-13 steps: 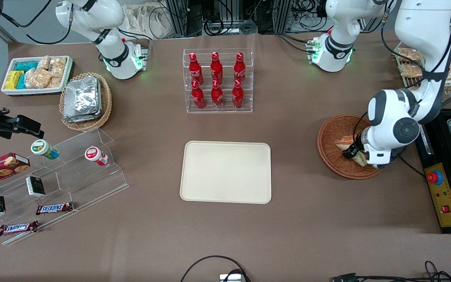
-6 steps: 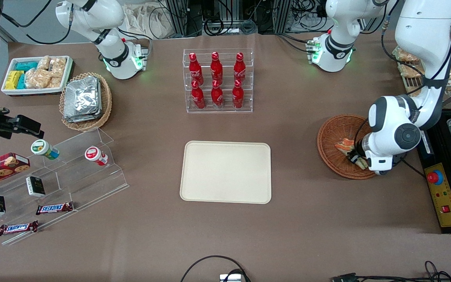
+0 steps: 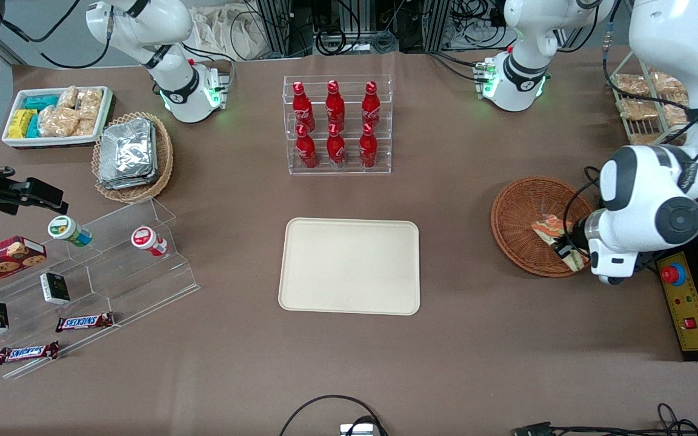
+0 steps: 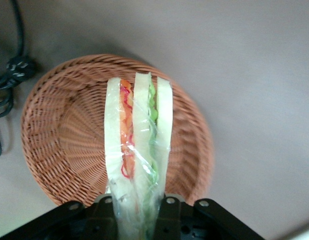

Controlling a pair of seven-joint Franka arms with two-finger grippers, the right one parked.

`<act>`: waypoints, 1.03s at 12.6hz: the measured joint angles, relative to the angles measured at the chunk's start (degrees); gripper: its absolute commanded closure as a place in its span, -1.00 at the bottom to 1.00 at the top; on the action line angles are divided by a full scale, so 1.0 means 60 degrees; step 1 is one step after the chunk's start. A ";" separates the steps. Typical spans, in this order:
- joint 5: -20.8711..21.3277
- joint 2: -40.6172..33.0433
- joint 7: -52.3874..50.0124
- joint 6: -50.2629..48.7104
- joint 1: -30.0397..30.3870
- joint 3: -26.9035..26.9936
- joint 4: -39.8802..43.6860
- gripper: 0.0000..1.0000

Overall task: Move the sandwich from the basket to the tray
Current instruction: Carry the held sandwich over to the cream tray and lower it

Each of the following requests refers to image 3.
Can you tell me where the silver foil pack stack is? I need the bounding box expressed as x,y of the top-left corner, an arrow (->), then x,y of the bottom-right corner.
98,117 -> 159,191

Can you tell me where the clear acrylic bottle rack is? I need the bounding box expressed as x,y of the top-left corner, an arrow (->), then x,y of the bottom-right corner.
282,74 -> 393,176

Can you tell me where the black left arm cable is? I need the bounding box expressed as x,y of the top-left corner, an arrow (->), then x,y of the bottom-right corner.
602,12 -> 698,146

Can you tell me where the red lid yogurt cup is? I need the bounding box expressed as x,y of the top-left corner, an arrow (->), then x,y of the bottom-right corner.
131,226 -> 168,257

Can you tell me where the white cloth bag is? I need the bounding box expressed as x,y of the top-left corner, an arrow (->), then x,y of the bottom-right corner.
188,6 -> 271,61

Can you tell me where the triangular sandwich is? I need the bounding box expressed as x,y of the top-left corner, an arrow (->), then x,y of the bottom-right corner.
531,214 -> 589,272

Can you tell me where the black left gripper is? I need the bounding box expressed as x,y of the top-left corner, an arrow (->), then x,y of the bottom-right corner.
557,212 -> 596,260

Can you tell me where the brown snickers bar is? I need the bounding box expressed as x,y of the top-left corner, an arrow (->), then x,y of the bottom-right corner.
0,341 -> 60,365
55,312 -> 115,333

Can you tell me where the clear acrylic stepped display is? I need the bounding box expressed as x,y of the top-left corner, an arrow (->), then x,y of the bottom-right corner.
0,196 -> 201,380

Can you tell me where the beige plastic serving tray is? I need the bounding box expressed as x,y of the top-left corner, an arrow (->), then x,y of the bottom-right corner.
278,217 -> 421,316

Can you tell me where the red cola bottle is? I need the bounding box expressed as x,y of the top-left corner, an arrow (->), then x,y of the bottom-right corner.
325,79 -> 346,131
291,81 -> 316,131
326,124 -> 347,168
358,123 -> 379,169
361,81 -> 382,129
295,124 -> 319,170

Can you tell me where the yellow snack pack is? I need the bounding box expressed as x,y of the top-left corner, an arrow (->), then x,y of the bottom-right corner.
7,109 -> 38,139

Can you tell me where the black looped cable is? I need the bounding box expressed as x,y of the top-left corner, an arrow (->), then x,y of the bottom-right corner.
279,395 -> 389,436

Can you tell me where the brown round wicker basket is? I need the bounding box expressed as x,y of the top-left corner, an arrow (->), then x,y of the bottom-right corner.
491,176 -> 598,278

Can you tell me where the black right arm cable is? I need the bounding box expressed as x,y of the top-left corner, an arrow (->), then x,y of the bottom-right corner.
0,0 -> 113,70

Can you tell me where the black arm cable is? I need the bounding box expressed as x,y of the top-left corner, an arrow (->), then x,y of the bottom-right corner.
0,0 -> 113,70
602,12 -> 698,146

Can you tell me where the aluminium frame post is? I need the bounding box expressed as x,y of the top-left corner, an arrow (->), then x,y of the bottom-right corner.
425,0 -> 453,52
255,0 -> 292,58

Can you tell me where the white wire rack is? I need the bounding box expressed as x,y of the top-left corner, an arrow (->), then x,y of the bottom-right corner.
607,51 -> 698,147

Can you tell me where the white rectangular snack tray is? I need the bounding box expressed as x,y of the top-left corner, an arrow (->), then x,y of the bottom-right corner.
1,86 -> 113,149

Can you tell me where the red cookie box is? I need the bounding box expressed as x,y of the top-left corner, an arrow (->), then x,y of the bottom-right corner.
0,236 -> 48,297

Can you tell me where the green lid yogurt cup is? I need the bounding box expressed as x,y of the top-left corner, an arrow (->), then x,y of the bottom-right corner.
47,215 -> 93,248

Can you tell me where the tan oval wicker basket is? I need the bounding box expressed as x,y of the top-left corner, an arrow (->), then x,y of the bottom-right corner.
91,111 -> 174,203

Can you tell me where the black yellow control box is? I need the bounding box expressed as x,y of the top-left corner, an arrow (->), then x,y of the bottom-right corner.
655,236 -> 698,362

